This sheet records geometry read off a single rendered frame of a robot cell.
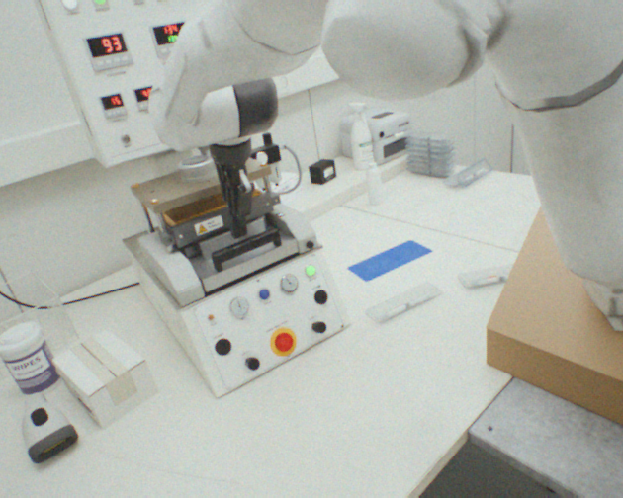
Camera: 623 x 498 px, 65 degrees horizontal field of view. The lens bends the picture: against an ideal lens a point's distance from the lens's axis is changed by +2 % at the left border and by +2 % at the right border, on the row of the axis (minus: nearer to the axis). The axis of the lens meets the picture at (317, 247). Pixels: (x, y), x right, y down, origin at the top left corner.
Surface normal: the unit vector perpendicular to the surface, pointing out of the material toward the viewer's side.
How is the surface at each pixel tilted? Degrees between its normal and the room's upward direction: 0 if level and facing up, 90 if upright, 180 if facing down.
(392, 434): 0
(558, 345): 40
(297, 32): 139
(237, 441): 0
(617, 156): 106
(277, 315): 65
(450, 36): 100
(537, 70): 127
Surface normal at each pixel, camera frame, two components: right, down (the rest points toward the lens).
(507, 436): -0.15, -0.88
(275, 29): -0.22, 0.96
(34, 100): 0.68, 0.25
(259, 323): 0.43, -0.08
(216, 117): 0.41, 0.42
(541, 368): -0.72, 0.42
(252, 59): -0.34, 0.87
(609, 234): -0.44, 0.26
